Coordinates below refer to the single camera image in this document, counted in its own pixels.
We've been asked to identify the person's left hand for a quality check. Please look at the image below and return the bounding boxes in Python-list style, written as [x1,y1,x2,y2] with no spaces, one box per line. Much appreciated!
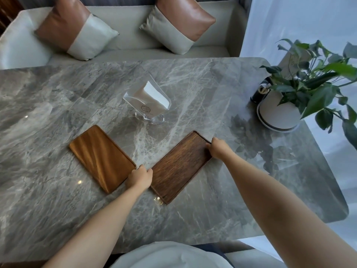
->
[125,164,153,192]

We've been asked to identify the dark wooden furniture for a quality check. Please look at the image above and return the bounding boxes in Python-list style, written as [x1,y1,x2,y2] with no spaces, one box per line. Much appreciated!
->
[0,0,24,34]

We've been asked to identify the white paper napkins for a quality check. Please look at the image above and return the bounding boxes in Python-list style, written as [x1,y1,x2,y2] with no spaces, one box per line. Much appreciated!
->
[131,82,168,109]

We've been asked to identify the green leafy plant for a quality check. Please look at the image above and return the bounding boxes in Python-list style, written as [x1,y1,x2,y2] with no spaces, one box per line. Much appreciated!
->
[259,38,357,151]

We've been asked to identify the brown and grey cushion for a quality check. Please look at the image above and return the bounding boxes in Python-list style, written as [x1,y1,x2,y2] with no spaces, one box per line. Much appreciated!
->
[139,0,216,55]
[34,0,120,61]

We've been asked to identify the clear acrylic napkin holder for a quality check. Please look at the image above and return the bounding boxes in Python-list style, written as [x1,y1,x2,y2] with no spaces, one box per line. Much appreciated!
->
[123,72,172,125]

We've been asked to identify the white plant pot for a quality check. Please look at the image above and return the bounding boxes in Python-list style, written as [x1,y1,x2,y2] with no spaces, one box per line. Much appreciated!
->
[259,89,303,127]

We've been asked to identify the beige sofa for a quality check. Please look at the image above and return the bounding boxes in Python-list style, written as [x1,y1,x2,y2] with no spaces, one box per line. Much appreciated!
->
[0,0,247,70]

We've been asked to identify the person's right hand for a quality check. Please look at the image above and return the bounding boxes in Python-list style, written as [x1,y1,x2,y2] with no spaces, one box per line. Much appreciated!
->
[206,137,233,161]

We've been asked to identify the person's white shirt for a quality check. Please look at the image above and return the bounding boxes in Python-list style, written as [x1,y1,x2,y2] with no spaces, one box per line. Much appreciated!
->
[110,241,235,268]

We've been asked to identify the person's right forearm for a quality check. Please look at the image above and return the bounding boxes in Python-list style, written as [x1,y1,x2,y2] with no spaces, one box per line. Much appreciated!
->
[216,150,357,268]

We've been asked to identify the beige table card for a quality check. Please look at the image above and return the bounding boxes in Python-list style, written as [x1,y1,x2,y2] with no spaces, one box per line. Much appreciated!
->
[279,43,313,78]

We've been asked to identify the light wooden tray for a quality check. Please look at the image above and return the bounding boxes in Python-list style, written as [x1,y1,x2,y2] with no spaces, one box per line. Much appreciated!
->
[69,125,137,195]

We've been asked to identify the person's left forearm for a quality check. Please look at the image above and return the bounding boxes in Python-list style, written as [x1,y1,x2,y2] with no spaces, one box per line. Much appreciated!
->
[42,185,146,268]

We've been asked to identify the white pot saucer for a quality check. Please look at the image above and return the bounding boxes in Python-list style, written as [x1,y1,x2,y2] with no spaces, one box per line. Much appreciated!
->
[256,101,302,133]

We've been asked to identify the black bottle with gold label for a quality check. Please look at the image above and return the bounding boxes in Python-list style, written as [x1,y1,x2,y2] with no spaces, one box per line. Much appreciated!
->
[250,76,272,103]

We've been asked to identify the dark wooden tray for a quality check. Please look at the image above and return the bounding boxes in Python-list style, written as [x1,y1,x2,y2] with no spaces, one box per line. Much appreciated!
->
[150,130,214,205]

